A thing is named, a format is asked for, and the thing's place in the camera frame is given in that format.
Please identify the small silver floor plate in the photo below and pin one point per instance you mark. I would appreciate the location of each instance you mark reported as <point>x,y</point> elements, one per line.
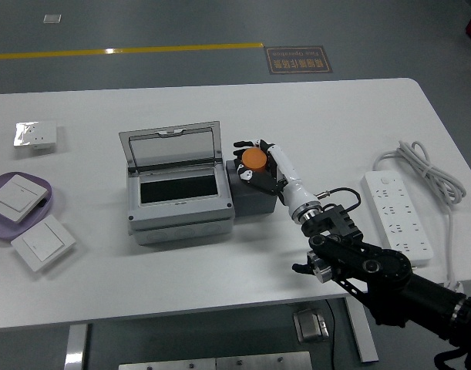
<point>52,19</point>

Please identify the white wall socket in wrap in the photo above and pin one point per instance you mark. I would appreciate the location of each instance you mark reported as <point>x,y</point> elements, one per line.
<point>36,133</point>

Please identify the orange cylinder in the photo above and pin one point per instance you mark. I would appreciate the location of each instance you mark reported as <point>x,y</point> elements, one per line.
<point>253,159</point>

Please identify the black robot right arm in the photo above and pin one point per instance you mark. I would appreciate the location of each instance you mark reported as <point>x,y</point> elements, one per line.
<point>385,266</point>

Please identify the brown floor sign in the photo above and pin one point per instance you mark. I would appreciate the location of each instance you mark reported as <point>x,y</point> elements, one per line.
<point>298,59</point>

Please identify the purple tray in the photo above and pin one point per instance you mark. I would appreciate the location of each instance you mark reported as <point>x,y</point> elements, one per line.
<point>0,229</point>

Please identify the white table leg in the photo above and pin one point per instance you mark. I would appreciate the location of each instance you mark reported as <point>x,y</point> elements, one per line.
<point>362,331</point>
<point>75,347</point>

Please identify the grey junction box clear lid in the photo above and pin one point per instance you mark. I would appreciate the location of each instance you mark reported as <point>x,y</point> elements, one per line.
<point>177,219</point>

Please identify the metal floor socket box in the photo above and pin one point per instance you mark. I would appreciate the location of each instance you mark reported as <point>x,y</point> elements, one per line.
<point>310,325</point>

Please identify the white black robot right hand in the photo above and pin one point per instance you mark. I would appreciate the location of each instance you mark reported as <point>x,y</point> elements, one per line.
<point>293,189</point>

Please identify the dark grey cube with hole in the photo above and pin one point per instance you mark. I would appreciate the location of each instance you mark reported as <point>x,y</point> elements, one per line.
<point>254,202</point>

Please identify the white wall switch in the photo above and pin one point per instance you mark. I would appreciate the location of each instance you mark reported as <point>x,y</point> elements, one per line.
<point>42,243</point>
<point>15,196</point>

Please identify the grey metal base plate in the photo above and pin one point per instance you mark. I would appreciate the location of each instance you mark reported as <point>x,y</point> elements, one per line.
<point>219,363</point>

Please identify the yellow floor tape line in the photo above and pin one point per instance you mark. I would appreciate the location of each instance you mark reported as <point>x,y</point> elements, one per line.
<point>142,49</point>

